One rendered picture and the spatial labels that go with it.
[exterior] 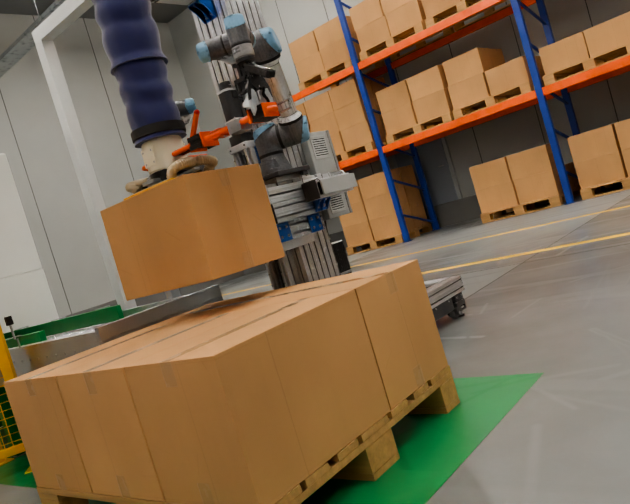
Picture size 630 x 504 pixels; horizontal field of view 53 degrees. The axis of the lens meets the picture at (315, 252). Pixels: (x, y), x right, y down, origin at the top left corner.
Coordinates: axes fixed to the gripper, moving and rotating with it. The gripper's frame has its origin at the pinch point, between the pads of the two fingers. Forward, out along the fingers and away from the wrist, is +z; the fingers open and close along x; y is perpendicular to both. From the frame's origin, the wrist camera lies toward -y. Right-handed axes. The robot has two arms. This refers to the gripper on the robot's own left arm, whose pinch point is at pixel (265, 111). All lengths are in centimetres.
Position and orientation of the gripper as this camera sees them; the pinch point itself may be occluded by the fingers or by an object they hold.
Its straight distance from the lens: 230.5
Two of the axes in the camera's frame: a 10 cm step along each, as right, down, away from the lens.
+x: -6.2, 2.4, -7.5
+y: -7.4, 1.6, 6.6
